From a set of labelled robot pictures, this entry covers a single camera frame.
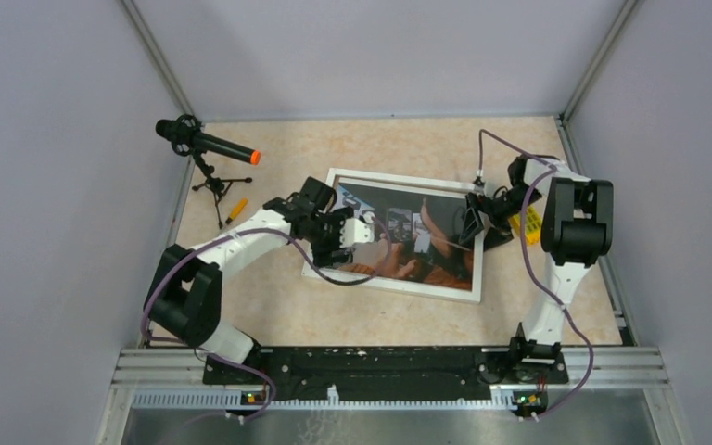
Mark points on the white wooden picture frame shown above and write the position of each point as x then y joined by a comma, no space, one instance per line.
416,249

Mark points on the yellow green toy window block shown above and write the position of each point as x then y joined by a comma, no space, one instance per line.
533,225

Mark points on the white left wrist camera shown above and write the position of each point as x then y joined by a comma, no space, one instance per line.
356,231

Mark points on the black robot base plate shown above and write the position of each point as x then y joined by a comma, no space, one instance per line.
444,373

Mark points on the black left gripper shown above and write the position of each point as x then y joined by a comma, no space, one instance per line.
322,254

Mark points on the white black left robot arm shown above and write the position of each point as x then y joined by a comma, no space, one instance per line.
186,294

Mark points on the yellow screwdriver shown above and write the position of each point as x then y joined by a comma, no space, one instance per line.
234,213

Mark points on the black tripod microphone stand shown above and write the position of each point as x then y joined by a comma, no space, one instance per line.
218,186

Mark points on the aluminium front rail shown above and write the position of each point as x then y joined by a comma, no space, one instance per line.
615,395

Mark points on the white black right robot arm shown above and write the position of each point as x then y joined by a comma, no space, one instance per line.
576,230

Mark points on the black microphone orange tip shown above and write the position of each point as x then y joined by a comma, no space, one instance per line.
186,138

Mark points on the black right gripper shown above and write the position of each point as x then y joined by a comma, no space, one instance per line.
498,232

